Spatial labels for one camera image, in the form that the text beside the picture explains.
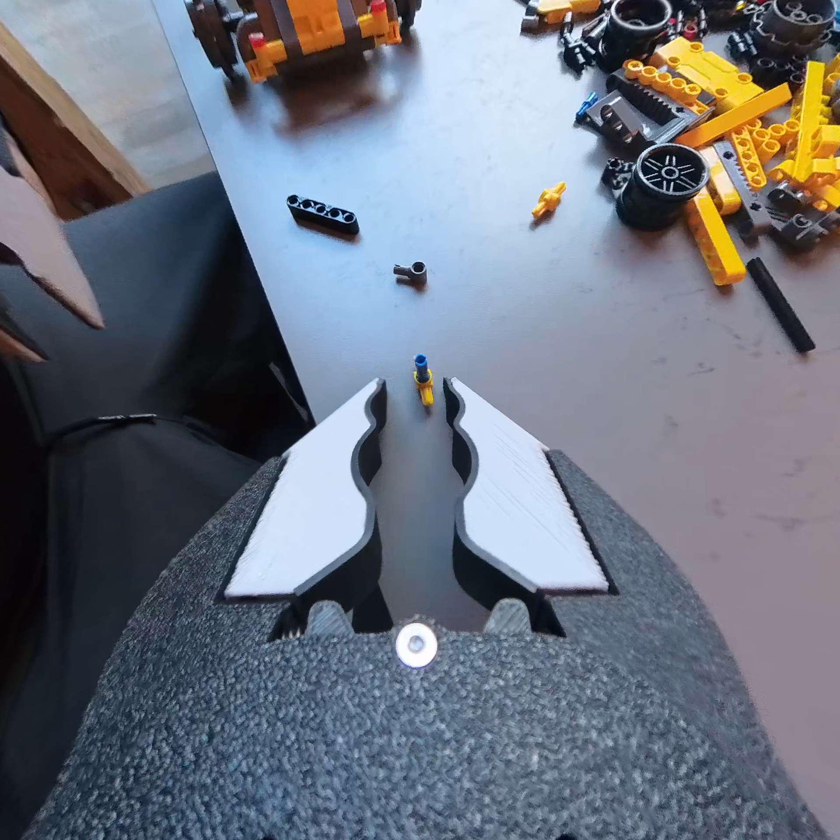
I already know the pile of building brick parts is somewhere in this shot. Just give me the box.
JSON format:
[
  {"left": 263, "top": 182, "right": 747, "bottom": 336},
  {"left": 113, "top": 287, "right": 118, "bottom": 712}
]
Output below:
[{"left": 521, "top": 0, "right": 840, "bottom": 286}]

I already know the black axle rod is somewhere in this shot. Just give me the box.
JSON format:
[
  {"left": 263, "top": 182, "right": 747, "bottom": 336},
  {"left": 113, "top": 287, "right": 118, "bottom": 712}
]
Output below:
[{"left": 746, "top": 257, "right": 816, "bottom": 354}]

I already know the grey desk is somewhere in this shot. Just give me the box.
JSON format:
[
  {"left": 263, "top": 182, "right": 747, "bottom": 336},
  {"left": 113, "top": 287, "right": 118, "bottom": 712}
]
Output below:
[{"left": 152, "top": 0, "right": 840, "bottom": 840}]

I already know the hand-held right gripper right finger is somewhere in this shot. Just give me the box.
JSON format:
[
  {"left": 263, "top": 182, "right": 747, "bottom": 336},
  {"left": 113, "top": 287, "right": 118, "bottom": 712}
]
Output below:
[{"left": 443, "top": 377, "right": 611, "bottom": 618}]

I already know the black holed beam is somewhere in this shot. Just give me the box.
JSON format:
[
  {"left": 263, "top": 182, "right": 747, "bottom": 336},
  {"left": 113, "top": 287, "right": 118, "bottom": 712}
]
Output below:
[{"left": 286, "top": 194, "right": 361, "bottom": 236}]

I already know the black spoked wheel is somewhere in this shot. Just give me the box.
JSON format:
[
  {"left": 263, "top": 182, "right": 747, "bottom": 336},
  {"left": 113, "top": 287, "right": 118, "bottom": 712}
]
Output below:
[{"left": 615, "top": 143, "right": 711, "bottom": 232}]

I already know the yellow brick vehicle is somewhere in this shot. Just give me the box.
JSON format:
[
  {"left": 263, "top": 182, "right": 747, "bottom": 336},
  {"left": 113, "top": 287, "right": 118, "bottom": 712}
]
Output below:
[{"left": 184, "top": 0, "right": 424, "bottom": 84}]

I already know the long yellow holed beam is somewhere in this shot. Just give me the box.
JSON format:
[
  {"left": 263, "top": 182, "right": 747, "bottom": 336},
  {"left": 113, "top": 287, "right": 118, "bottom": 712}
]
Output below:
[{"left": 686, "top": 197, "right": 747, "bottom": 286}]

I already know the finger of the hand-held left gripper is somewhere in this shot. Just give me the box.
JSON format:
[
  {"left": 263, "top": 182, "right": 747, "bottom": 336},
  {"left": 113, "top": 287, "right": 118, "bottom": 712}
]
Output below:
[
  {"left": 0, "top": 327, "right": 49, "bottom": 363},
  {"left": 0, "top": 164, "right": 106, "bottom": 330}
]

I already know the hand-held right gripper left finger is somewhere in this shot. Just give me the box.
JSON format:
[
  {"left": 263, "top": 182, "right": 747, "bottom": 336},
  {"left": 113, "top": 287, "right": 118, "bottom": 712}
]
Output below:
[{"left": 223, "top": 377, "right": 389, "bottom": 616}]

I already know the wooden post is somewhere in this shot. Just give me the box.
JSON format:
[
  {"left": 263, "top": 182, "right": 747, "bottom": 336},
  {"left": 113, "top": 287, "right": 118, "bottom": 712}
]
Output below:
[{"left": 0, "top": 20, "right": 148, "bottom": 221}]

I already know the grey toothed rack piece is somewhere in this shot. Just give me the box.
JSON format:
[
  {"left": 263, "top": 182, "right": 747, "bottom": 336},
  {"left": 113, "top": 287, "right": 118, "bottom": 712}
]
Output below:
[{"left": 584, "top": 69, "right": 713, "bottom": 148}]

